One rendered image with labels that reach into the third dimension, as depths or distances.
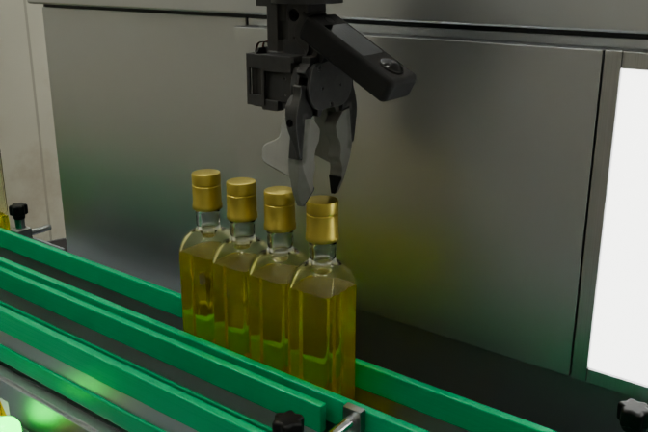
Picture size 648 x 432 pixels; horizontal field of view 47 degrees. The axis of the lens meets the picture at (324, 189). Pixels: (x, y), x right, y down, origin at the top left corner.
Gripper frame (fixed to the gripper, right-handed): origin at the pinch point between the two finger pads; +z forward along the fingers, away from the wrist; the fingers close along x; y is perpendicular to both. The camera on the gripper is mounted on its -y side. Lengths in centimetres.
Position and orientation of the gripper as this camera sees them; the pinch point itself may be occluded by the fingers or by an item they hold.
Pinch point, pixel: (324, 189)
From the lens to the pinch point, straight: 77.8
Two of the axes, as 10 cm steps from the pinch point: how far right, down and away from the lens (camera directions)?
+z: 0.0, 9.6, 2.8
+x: -5.9, 2.3, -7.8
